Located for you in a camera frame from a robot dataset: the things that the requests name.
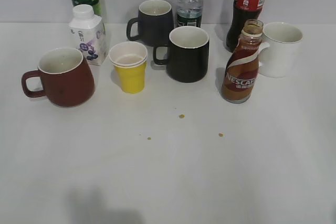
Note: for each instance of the Nescafe coffee bottle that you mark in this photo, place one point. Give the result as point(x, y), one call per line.
point(242, 67)

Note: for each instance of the dark red ceramic mug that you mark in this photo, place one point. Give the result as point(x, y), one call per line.
point(65, 76)

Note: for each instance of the yellow paper cup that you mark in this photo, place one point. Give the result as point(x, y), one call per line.
point(130, 60)

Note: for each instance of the black mug white interior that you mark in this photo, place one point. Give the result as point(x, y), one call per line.
point(187, 54)

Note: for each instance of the dark grey ceramic mug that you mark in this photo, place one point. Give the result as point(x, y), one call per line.
point(153, 24)

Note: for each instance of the clear water bottle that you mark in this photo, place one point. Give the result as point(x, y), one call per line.
point(189, 13)

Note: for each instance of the white yogurt carton bottle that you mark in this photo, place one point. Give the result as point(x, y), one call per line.
point(89, 34)

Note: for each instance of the white ceramic mug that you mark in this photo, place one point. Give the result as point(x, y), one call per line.
point(279, 49)

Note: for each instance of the cola bottle red label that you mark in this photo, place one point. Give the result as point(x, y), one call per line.
point(243, 10)

